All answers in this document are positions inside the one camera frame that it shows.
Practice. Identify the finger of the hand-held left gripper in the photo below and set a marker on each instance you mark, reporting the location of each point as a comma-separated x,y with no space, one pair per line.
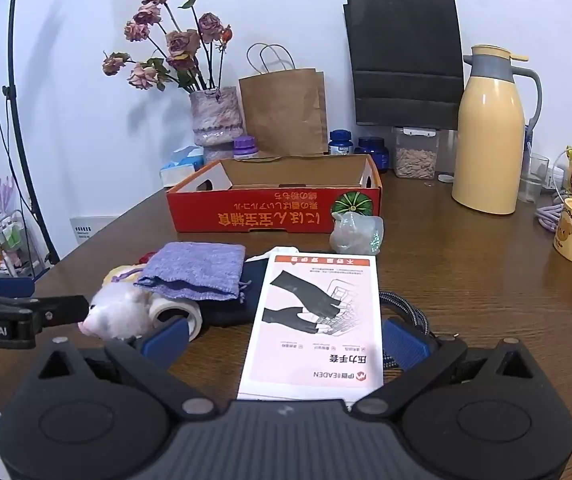
11,287
61,307

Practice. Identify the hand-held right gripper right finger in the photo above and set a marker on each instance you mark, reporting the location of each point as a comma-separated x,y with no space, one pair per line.
405,342

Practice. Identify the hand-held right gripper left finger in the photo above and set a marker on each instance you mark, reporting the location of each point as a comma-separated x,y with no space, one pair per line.
168,335

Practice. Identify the white tape roll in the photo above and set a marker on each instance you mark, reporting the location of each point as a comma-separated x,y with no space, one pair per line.
181,310

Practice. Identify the white plush toy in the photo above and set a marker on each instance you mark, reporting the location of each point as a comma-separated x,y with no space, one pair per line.
116,310

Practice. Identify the white lidded jar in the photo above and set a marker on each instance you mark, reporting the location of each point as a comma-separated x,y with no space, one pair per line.
116,275

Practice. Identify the purple cloth pouch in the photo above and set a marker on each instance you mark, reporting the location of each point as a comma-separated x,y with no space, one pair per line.
196,270

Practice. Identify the dark blue pouch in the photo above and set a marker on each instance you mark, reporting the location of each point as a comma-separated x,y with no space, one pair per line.
236,310

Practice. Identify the red fabric flower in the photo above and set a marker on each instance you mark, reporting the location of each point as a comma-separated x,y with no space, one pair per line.
146,258

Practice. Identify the white glove package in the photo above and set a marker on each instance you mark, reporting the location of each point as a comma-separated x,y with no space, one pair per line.
316,360

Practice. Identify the red cardboard box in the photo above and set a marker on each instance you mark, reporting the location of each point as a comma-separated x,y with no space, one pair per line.
266,210

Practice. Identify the purple coral ornament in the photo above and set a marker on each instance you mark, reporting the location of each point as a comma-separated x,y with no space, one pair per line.
3,192

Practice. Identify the crumpled clear plastic wrap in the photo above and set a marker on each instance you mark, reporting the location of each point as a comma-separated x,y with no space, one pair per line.
355,235

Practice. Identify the tissue box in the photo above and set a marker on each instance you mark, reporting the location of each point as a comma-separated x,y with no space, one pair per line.
178,172

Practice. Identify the small round cap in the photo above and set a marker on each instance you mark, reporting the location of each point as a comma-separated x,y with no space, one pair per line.
444,178

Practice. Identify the black light stand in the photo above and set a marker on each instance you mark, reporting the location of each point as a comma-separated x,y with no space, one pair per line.
16,110

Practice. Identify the clear seed container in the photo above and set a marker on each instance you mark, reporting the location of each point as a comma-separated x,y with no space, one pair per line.
415,160

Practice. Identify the dark blue jar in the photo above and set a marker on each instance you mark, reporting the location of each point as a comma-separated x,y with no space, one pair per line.
371,152

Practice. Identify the clear drinking glass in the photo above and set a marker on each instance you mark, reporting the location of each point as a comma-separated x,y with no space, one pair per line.
533,185

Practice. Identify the purple-lidded bottle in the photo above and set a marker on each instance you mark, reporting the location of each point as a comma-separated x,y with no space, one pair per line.
245,146

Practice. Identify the blue-lidded white bottle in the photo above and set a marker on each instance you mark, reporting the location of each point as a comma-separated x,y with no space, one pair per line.
341,140

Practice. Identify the yellow thermos jug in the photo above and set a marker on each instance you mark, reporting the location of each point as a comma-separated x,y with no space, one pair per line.
488,145

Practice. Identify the pink mottled vase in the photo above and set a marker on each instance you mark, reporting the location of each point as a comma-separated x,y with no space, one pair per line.
216,115

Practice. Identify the brown paper bag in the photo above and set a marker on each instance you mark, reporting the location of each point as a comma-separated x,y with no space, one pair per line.
283,110

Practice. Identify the dried rose bouquet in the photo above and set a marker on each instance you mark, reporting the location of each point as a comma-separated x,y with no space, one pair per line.
183,45

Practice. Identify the black paper bag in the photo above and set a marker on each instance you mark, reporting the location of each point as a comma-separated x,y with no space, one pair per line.
405,50

